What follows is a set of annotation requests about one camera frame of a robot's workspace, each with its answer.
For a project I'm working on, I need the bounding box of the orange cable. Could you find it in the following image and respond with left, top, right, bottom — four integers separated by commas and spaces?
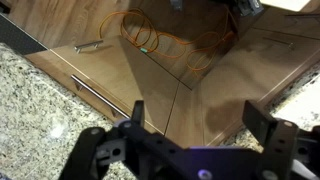
98, 8, 236, 73

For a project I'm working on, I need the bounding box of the grey metal stand foot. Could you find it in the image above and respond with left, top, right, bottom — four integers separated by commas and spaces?
169, 0, 185, 12
237, 0, 265, 17

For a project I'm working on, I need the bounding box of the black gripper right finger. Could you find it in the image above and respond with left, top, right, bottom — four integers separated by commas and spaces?
242, 99, 320, 180

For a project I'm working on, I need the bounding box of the white flat board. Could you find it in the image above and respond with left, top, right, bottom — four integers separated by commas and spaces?
259, 0, 312, 13

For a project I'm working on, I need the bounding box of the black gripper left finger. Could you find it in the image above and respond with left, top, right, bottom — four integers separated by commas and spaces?
59, 99, 188, 180

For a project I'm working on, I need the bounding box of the short silver drawer handle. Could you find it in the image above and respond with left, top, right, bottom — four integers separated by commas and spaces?
73, 39, 105, 55

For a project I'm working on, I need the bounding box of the black stove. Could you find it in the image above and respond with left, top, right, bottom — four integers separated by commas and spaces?
0, 12, 48, 56

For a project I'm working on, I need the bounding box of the silver cabinet handle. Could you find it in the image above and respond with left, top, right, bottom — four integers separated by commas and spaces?
262, 35, 296, 51

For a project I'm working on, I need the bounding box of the wooden base cabinet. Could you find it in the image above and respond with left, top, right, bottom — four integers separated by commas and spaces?
199, 6, 320, 148
24, 34, 203, 149

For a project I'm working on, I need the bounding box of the long silver drawer handle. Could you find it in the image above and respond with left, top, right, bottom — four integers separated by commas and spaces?
70, 74, 132, 120

